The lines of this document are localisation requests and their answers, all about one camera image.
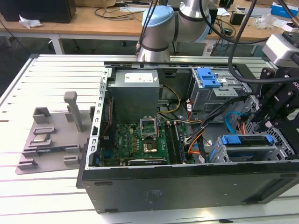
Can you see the flat grey box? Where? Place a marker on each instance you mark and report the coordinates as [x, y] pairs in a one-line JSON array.
[[259, 11]]

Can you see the grey power supply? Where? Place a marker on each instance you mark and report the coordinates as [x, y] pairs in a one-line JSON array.
[[133, 98]]

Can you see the loose RAM stick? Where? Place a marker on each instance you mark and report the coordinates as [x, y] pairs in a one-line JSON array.
[[44, 150]]

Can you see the green motherboard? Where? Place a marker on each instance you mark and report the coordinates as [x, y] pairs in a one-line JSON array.
[[126, 140]]

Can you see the large black box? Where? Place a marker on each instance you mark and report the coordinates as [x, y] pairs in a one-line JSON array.
[[35, 9]]

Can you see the long wooden desk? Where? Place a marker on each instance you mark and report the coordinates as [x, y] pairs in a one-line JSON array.
[[81, 23]]

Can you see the blue plastic latch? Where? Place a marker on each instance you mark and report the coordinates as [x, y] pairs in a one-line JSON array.
[[205, 79]]

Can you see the blue cardboard box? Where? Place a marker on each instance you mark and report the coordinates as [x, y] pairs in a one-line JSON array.
[[280, 9]]

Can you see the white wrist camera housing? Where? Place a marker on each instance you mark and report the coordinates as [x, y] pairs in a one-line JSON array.
[[278, 49]]

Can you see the silver CPU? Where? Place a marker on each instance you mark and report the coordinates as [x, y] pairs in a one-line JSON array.
[[41, 138]]

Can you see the black upright box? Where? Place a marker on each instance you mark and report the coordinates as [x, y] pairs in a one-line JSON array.
[[213, 21]]

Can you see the black graphics card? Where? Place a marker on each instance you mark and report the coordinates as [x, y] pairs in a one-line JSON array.
[[144, 162]]

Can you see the metal drive cage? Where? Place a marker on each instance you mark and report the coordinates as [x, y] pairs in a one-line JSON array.
[[205, 100]]

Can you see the grey parts rack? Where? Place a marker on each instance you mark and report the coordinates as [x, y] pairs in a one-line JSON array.
[[61, 137]]

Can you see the black RAM slot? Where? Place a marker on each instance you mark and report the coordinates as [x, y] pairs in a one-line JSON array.
[[168, 142], [174, 144]]

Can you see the clear plastic bag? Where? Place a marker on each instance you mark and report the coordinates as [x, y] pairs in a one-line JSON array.
[[264, 22]]

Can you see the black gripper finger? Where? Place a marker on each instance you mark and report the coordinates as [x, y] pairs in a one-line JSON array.
[[275, 119], [267, 74]]

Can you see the metal disk bay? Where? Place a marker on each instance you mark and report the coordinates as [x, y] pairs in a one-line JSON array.
[[279, 155]]

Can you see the hard disk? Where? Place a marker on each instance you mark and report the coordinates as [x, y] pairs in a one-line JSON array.
[[231, 140]]

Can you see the white open box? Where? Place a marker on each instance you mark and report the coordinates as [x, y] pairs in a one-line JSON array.
[[288, 27]]

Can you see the crumpled white paper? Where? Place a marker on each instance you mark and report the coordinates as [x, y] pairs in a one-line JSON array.
[[29, 22]]

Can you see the CPU socket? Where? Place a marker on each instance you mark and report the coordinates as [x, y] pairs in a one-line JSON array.
[[149, 147]]

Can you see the black PC case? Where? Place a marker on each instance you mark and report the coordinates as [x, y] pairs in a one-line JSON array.
[[163, 186]]

